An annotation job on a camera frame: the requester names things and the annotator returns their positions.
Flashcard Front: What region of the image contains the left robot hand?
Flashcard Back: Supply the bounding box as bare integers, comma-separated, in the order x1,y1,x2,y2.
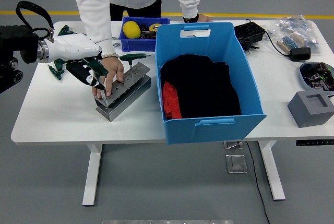
47,33,106,91

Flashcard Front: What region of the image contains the person's right hand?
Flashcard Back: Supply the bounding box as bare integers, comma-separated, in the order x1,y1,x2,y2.
91,56,125,99

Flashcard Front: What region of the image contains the large green T-handle wrench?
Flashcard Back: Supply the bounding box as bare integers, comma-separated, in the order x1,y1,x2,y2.
82,57,109,102

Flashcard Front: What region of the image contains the small green T-handle wrench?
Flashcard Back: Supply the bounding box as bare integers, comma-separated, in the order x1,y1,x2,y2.
119,53,151,78

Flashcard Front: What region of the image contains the grey metal tool holder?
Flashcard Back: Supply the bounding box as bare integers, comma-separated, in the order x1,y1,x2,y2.
94,61,152,123

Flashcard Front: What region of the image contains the large blue plastic box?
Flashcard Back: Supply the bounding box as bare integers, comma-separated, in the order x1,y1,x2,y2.
154,22,267,146

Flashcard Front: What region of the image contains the black wristwatch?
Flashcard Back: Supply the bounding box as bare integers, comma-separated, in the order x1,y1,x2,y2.
183,13,199,23

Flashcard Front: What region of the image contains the small blue parts bin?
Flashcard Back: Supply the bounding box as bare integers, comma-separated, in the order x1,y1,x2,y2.
119,16,171,52

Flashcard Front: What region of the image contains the yellow lemon-shaped object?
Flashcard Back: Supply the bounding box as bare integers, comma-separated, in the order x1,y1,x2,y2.
122,20,141,39

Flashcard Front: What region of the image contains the dark hardware pile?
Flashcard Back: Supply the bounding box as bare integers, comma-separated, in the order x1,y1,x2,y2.
139,22,157,41

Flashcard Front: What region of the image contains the black plastic tray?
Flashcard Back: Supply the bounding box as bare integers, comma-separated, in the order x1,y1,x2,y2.
233,21,267,51

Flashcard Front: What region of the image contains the red cloth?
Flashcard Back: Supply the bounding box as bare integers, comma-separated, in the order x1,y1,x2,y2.
162,81,183,120

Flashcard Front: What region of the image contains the black cloth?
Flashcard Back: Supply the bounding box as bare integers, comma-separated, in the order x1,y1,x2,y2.
159,54,242,120

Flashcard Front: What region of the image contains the clear plastic parts bag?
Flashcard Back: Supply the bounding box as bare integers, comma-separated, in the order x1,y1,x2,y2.
266,15,321,55

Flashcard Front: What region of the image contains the taped resistor strip bundle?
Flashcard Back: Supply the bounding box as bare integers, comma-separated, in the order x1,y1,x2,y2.
277,32,305,54

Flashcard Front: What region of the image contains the black power adapter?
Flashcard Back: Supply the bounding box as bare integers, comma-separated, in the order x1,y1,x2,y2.
289,47,312,62

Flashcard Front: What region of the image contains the white table leg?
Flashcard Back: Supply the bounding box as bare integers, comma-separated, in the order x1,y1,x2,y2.
258,140,287,201
82,144,103,207

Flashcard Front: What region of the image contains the light blue oval tray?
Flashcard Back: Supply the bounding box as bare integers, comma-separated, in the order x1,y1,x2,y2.
299,62,334,92

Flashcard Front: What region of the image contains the electronic components pile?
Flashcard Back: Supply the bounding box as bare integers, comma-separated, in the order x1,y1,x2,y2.
300,63,334,91

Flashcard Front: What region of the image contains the metal floor socket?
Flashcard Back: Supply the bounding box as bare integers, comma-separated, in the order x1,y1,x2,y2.
223,141,244,149

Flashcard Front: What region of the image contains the grey foam block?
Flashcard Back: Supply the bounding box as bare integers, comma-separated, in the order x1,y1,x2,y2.
287,90,334,128

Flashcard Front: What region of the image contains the square metal floor plate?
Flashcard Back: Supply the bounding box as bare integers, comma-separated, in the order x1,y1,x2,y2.
225,154,248,174

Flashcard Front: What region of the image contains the black table control panel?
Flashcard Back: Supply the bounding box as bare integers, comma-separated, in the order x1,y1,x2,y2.
295,139,334,147

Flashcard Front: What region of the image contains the black adapter cable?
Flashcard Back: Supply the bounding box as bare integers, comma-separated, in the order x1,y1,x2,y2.
263,29,292,58

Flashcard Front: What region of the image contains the black floor cable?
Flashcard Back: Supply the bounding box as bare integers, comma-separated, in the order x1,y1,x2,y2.
245,142,271,224

